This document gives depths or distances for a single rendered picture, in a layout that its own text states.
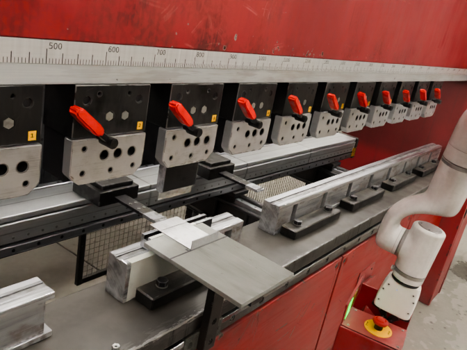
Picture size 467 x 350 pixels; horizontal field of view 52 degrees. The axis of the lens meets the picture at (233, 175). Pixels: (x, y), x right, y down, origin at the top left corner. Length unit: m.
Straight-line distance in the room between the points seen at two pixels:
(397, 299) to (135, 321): 0.71
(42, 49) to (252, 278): 0.56
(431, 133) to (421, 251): 1.75
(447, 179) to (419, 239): 0.18
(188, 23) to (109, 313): 0.58
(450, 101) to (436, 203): 1.75
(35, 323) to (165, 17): 0.57
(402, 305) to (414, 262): 0.13
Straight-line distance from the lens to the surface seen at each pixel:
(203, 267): 0.97
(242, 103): 1.01
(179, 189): 1.06
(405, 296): 1.39
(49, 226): 1.20
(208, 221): 1.17
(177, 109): 0.86
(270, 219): 1.44
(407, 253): 1.33
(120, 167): 0.86
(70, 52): 0.75
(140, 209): 1.16
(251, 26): 1.03
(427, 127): 3.01
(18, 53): 0.71
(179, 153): 0.95
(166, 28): 0.86
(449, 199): 1.24
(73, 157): 0.79
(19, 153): 0.74
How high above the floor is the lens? 1.50
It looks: 19 degrees down
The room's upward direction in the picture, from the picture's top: 11 degrees clockwise
